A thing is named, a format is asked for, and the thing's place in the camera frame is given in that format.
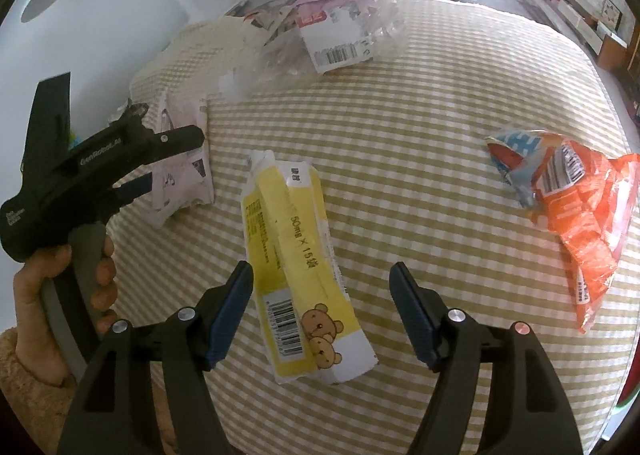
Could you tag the white low tv cabinet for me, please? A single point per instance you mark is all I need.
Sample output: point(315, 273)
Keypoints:
point(609, 49)

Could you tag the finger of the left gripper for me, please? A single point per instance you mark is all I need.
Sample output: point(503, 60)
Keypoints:
point(130, 190)
point(155, 147)

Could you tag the framed picture on cabinet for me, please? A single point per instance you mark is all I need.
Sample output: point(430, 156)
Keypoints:
point(611, 16)

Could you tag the person's left hand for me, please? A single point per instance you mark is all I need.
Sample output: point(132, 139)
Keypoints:
point(36, 347)

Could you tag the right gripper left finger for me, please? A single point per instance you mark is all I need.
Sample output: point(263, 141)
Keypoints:
point(113, 409)

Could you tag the clear crushed plastic bottle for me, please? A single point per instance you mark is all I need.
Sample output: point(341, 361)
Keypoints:
point(311, 46)

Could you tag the beige checkered table cloth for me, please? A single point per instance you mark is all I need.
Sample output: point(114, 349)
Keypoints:
point(399, 145)

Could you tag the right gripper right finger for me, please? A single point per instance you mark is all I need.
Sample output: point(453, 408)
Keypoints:
point(528, 411)

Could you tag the yellow bear medicine box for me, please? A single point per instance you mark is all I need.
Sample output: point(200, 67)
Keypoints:
point(309, 326)

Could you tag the pink carton box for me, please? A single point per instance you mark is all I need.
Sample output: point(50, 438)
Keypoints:
point(184, 180)

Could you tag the orange snack bag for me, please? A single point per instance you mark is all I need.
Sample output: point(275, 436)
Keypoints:
point(580, 195)

